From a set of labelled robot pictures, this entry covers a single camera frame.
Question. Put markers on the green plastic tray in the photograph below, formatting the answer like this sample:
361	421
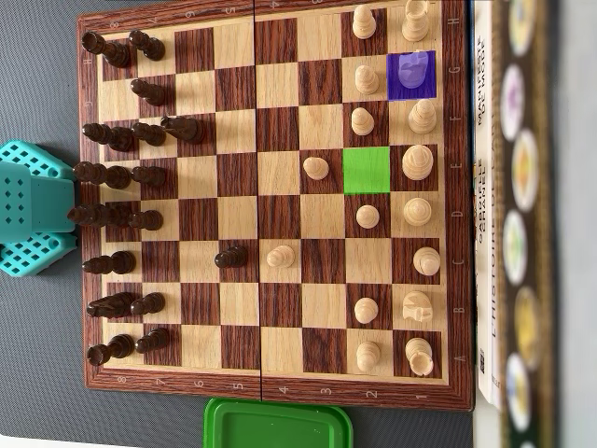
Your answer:
280	424

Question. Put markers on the white wooden rook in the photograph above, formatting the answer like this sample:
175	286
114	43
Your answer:
418	355
415	23

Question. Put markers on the black wooden knight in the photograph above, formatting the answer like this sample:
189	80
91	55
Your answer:
184	128
113	305

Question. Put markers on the grey table mat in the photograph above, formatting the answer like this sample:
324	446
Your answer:
37	350

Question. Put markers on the white wooden pawn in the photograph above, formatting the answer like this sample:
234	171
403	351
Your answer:
366	79
364	22
316	168
281	256
367	355
366	310
362	122
367	217

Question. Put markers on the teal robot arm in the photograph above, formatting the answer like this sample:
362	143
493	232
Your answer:
28	196

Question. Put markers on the white Gabrielle Chanel book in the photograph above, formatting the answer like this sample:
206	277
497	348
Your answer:
481	280

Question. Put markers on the white wooden bishop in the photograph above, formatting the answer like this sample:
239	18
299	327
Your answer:
422	117
426	260

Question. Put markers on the wooden folding chessboard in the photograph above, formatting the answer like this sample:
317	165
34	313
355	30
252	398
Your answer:
280	177

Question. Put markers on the black wooden rook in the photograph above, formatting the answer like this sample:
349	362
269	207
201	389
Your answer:
109	51
111	350

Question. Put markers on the black wooden king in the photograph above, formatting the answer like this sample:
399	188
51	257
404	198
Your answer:
102	175

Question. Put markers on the white wooden knight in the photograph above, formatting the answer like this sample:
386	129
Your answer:
416	305
412	70

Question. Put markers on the white wooden king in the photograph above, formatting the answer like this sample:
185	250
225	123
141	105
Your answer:
417	162

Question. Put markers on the dark art history book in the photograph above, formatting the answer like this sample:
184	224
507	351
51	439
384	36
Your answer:
543	233

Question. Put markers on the black wooden queen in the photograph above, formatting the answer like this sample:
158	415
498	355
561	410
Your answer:
100	216

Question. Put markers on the black wooden pawn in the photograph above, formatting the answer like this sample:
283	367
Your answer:
146	219
148	46
152	340
150	133
148	304
149	92
149	175
231	257

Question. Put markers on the black wooden bishop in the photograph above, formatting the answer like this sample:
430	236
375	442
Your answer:
109	136
111	263

